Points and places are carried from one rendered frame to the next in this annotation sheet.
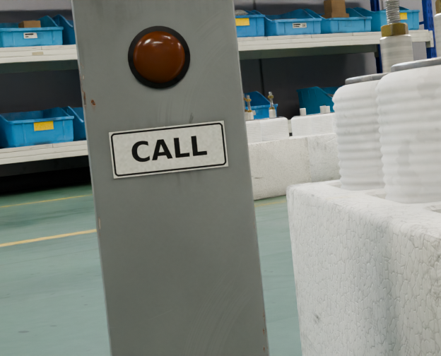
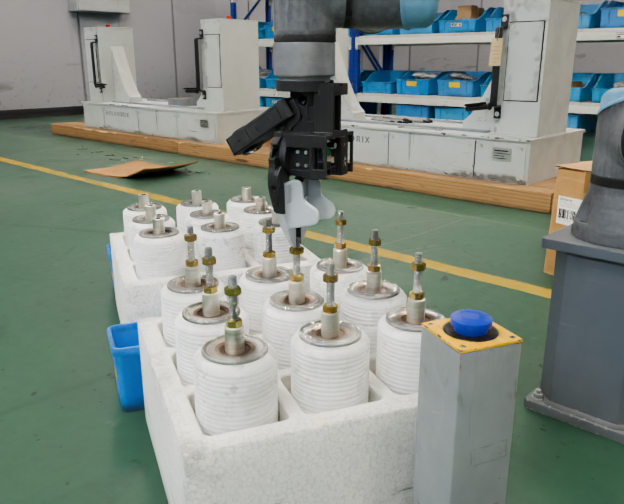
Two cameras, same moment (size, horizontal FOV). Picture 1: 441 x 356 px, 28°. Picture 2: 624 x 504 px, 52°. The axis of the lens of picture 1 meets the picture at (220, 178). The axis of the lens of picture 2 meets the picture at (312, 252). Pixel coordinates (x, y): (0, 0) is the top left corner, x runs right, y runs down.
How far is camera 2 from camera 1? 0.97 m
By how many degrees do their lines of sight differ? 105
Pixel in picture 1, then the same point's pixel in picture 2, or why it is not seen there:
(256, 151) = not seen: outside the picture
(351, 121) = (265, 383)
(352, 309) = (363, 461)
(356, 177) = (264, 414)
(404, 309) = not seen: hidden behind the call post
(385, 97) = (353, 359)
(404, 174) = (359, 390)
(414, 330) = not seen: hidden behind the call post
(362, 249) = (395, 425)
